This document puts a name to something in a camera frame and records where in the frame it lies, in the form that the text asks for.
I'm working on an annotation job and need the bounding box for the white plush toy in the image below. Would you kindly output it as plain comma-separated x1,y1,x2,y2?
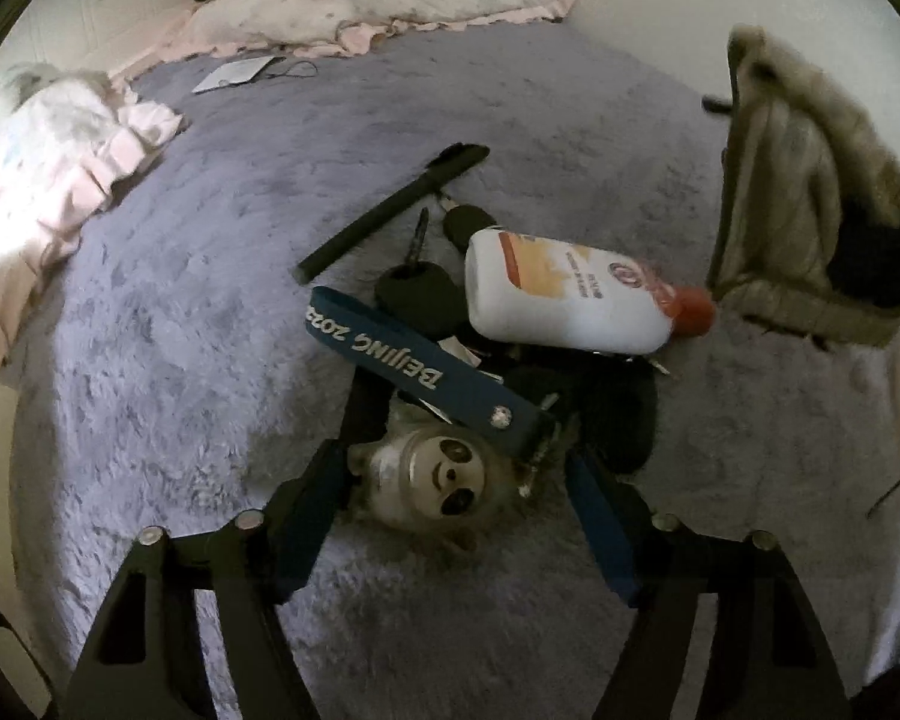
0,64,110,117

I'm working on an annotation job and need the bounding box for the white card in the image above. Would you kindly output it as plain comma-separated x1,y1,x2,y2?
193,56,277,95

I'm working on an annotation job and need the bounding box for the black oval key tag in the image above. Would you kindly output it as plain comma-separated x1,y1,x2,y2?
442,206,500,254

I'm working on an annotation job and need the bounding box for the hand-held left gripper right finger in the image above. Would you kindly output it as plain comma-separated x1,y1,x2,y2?
566,450,860,720

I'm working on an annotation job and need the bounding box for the grey fluffy blanket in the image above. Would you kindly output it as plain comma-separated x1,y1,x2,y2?
7,22,900,720

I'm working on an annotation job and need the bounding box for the black car key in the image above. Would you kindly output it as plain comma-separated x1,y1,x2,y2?
375,208,466,340

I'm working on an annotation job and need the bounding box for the blue lanyard strap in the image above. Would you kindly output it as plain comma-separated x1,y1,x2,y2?
302,285,560,458

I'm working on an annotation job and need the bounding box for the white bottle with orange cap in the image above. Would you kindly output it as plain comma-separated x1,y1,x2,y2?
463,227,717,356

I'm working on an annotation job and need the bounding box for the panda plush keychain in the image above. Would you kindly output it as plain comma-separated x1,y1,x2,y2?
345,420,541,537

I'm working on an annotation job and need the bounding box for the pink ruffled pillow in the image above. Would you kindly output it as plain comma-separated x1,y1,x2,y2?
112,0,578,80

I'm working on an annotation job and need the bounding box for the black pen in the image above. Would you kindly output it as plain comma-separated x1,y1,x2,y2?
296,142,491,286

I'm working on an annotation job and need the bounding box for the floral print quilt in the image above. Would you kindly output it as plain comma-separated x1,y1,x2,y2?
0,64,185,376

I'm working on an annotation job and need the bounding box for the dark cloth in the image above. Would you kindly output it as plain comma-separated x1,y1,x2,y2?
829,202,900,308

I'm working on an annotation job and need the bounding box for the beige fur-trimmed coat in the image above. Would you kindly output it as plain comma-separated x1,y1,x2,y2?
709,22,900,350

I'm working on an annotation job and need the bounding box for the thin black cord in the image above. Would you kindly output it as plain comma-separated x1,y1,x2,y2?
266,56,320,85

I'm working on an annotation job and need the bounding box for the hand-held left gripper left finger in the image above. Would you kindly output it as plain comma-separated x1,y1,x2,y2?
58,439,357,720

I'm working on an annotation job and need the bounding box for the black fluffy pompom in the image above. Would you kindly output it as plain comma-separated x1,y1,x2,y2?
510,364,659,475

